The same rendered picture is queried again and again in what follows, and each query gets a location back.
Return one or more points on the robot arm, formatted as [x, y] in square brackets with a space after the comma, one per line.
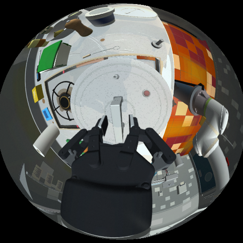
[210, 125]

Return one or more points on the green book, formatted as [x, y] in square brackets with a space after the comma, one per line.
[49, 57]

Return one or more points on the white paper roll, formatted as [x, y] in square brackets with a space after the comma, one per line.
[46, 140]

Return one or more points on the blue box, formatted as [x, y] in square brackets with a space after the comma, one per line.
[46, 114]

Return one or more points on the black gas burner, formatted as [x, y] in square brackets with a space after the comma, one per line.
[63, 101]

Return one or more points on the red round lid button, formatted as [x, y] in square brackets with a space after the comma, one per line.
[146, 93]

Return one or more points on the yellow box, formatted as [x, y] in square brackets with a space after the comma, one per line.
[38, 93]

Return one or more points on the grey flat book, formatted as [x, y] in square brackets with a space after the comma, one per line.
[63, 55]

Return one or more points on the olive and brown box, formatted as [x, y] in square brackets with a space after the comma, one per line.
[38, 43]

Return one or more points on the grey vent pipe nut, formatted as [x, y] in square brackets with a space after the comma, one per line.
[115, 76]

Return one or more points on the brown wooden scoop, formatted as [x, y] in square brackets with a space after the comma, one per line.
[79, 27]

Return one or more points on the small grey cylinder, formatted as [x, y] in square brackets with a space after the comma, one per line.
[178, 160]

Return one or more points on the dark blue cabinet door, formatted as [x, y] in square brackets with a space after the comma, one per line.
[206, 174]

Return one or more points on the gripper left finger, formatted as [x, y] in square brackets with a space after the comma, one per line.
[95, 140]

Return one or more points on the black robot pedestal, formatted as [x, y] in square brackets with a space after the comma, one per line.
[183, 92]

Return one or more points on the steel gas hob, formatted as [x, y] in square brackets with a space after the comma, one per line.
[60, 95]

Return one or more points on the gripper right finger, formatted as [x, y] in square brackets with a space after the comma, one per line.
[146, 140]

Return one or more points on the silver pressure cooker lid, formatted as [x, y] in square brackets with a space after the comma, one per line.
[121, 89]

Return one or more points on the grey regulator weight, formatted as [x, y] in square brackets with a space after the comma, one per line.
[158, 42]

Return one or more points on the blue pot with white rim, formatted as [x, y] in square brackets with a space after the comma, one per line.
[100, 16]

